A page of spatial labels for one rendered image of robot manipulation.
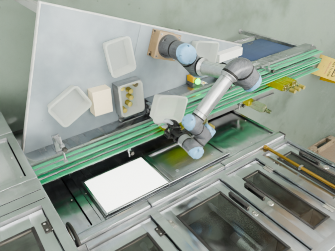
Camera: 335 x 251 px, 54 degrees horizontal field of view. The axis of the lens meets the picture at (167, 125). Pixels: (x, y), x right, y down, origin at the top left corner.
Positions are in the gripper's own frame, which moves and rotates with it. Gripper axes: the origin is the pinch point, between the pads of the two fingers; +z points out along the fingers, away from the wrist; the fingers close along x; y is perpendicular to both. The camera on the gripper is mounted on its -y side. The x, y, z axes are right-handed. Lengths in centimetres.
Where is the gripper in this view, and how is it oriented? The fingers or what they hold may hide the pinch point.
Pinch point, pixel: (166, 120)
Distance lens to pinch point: 200.9
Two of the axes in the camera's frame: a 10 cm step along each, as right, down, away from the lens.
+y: -7.9, 0.4, -6.1
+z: -5.4, -5.2, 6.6
